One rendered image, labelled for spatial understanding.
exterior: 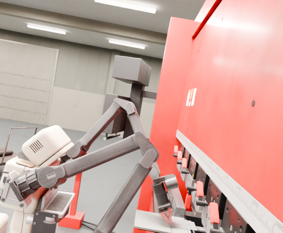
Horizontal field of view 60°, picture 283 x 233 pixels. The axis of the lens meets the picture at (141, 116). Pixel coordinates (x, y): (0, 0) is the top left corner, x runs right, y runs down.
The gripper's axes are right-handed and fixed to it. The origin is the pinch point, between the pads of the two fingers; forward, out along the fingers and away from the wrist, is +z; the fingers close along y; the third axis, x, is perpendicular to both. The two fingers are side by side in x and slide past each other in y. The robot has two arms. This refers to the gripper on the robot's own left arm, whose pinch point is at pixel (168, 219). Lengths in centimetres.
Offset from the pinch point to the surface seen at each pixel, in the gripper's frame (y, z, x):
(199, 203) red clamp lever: -36.9, -19.8, -14.7
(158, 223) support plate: -3.1, -1.1, 5.0
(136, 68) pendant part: 98, -92, -6
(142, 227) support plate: -10.2, -4.7, 12.0
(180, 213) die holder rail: 30.4, 12.7, -5.7
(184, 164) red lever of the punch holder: 6.4, -22.6, -16.0
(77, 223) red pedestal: 153, 47, 113
